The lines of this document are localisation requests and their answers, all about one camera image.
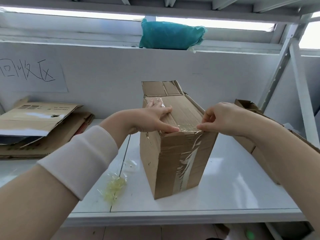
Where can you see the person's right hand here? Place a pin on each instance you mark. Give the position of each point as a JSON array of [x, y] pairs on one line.
[[225, 119]]

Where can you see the person's left hand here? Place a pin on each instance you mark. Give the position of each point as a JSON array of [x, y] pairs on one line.
[[150, 119]]

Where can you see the plain brown cardboard box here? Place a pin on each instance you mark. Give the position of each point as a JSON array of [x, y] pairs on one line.
[[170, 152]]

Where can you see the large cardboard box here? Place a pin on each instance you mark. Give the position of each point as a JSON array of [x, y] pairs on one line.
[[265, 167]]

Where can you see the red printed cardboard box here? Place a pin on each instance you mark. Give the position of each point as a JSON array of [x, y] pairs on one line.
[[80, 128]]

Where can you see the clear tape wad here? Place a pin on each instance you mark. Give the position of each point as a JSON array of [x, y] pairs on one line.
[[113, 188]]

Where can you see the green printed cardboard box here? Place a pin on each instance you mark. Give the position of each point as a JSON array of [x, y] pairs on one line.
[[62, 139]]

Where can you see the glossy taped cardboard box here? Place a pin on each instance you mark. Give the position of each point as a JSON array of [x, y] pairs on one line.
[[37, 119]]

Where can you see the person's right forearm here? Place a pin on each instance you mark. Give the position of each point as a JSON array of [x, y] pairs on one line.
[[295, 172]]

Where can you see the person's left forearm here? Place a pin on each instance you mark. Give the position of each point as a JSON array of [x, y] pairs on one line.
[[30, 204]]

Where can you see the white wrist sleeve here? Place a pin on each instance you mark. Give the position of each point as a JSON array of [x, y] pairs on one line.
[[80, 159]]

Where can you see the white metal shelf rack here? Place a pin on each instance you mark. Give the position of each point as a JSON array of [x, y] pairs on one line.
[[302, 97]]

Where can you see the teal plastic bag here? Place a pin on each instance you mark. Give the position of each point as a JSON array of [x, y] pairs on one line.
[[170, 34]]

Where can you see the white handwritten paper sign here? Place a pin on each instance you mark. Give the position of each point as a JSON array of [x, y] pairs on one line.
[[60, 84]]

